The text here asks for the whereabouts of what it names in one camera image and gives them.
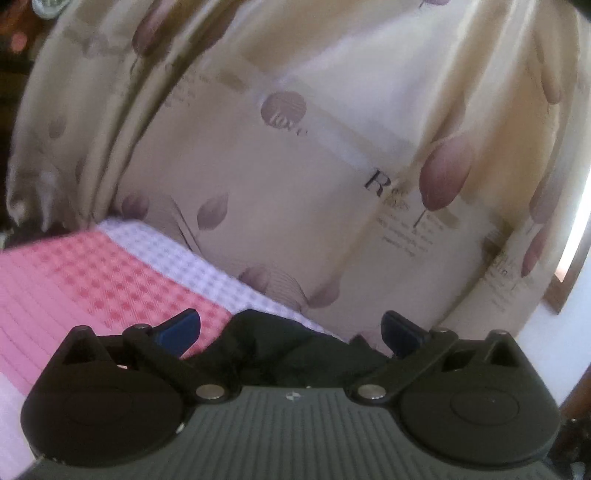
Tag cream leaf-print curtain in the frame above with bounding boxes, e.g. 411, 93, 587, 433
7, 0, 591, 346

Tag brown wooden window frame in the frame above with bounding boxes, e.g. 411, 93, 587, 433
542, 257, 585, 316

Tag pink checkered bedsheet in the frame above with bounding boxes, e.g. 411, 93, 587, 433
0, 219, 352, 480

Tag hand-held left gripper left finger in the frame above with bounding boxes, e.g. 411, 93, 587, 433
62, 308, 228, 406

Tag black jacket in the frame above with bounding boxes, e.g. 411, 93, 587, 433
185, 309, 399, 389

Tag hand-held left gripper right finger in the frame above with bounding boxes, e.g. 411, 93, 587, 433
358, 310, 525, 406

